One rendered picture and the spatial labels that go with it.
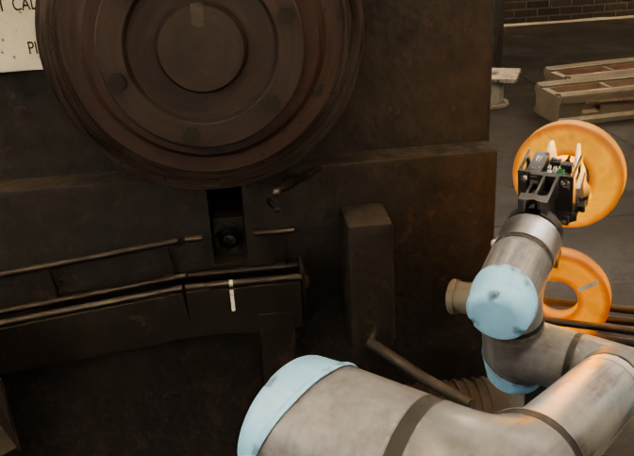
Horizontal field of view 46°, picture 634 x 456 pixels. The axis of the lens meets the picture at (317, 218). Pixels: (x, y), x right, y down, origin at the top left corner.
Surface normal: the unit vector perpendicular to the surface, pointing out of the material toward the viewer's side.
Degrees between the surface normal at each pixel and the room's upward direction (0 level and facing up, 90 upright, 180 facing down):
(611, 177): 88
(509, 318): 105
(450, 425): 10
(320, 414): 34
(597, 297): 89
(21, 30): 90
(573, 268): 89
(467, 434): 20
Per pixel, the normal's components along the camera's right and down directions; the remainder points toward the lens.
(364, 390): -0.08, -0.89
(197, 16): 0.10, 0.39
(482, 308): -0.46, 0.59
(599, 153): -0.48, 0.34
